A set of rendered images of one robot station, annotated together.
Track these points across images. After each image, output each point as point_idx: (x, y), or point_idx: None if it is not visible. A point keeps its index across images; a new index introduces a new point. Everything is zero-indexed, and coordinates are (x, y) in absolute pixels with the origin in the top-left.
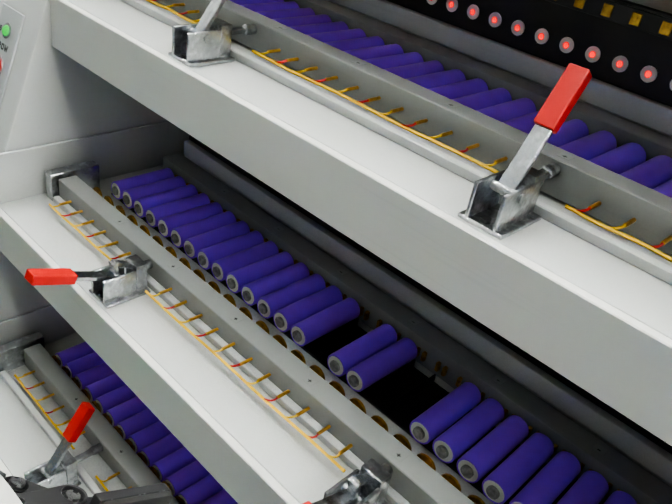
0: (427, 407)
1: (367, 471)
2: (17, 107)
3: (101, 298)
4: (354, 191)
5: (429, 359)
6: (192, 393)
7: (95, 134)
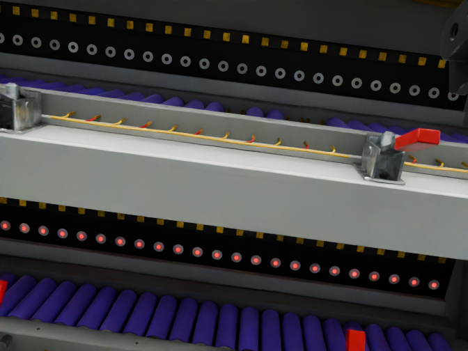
0: None
1: (377, 137)
2: None
3: (6, 129)
4: None
5: (292, 120)
6: (184, 156)
7: None
